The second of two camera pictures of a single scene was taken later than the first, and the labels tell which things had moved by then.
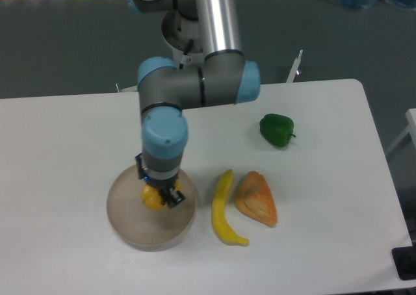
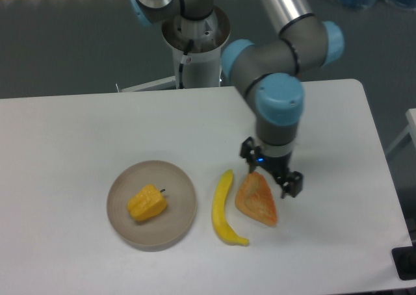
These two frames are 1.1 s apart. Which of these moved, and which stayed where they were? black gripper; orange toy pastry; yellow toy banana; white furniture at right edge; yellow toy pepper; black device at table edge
Moved: black gripper; yellow toy pepper
Stayed: white furniture at right edge; black device at table edge; yellow toy banana; orange toy pastry
